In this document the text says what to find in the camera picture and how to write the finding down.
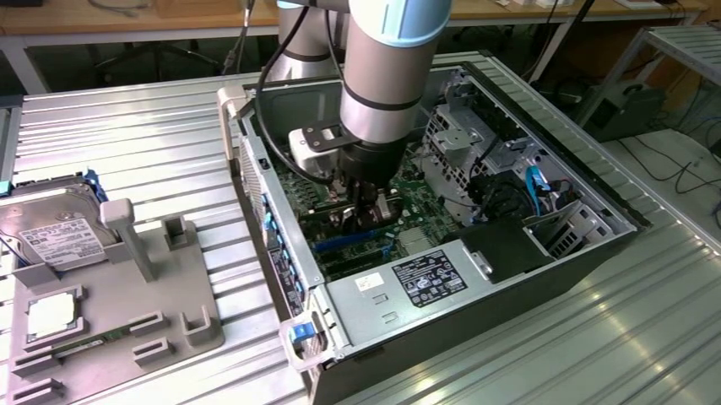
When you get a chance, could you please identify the silver CPU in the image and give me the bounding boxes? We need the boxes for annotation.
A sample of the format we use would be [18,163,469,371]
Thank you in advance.
[25,293,80,338]

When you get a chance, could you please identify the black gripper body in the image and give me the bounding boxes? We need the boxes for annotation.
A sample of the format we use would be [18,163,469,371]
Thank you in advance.
[336,138,407,191]

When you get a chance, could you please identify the silver power supply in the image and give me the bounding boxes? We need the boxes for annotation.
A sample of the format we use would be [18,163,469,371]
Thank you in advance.
[325,240,496,347]

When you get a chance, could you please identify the silver drive cage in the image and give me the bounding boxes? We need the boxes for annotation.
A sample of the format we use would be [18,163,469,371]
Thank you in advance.
[419,71,564,220]

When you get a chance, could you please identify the black floor cable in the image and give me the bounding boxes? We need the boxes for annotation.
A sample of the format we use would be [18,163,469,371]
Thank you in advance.
[618,134,721,195]

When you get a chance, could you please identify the silver chipset heat sink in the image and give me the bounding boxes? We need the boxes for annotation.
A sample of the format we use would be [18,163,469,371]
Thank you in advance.
[401,229,437,254]

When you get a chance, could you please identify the black box with handle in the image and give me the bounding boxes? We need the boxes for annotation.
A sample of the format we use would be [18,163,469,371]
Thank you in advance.
[584,84,666,143]

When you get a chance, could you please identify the metal slat side table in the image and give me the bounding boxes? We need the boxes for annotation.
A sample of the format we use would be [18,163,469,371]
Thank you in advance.
[572,23,721,127]

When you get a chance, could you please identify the blue expansion slot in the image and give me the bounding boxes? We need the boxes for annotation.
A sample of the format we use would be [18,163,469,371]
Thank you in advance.
[313,229,376,254]

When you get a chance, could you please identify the open PC case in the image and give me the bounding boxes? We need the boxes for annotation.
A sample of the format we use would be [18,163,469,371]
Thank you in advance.
[216,61,654,405]

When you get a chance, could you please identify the black plastic air shroud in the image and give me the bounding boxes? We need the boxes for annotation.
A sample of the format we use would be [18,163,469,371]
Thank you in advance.
[441,219,556,284]

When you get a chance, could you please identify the blue disk wire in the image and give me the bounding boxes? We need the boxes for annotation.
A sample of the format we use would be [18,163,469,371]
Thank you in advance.
[522,164,551,216]

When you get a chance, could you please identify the grey hanging cable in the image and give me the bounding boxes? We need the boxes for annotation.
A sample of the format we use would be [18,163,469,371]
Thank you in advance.
[224,0,257,75]

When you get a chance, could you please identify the black office chair base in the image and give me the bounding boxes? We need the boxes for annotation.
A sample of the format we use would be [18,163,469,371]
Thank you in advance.
[89,40,220,81]

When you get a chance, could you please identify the wooden desk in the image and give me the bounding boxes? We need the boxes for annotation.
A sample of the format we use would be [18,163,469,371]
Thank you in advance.
[0,0,704,47]

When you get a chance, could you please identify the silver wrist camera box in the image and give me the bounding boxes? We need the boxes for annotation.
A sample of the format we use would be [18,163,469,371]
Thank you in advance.
[287,124,349,181]

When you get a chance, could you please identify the green motherboard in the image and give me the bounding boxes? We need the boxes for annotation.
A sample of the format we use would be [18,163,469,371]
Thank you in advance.
[275,143,468,282]

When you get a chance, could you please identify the silver hard disk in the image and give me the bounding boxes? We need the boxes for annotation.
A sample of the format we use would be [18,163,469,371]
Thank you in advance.
[0,175,108,273]

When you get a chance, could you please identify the silver disk bay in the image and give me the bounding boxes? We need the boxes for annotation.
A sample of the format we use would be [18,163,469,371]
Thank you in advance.
[522,200,638,258]

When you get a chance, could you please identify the blue disk caddy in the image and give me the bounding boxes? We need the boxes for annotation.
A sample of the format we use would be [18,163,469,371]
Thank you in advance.
[0,168,112,271]

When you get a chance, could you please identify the green RAM stick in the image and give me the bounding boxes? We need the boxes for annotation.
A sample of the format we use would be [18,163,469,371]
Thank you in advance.
[53,324,140,354]

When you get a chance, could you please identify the grey parts rack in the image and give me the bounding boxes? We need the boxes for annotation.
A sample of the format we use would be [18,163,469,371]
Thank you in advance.
[7,197,226,405]

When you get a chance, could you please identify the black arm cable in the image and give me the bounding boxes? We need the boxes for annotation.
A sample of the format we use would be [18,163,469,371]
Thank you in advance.
[256,0,339,185]

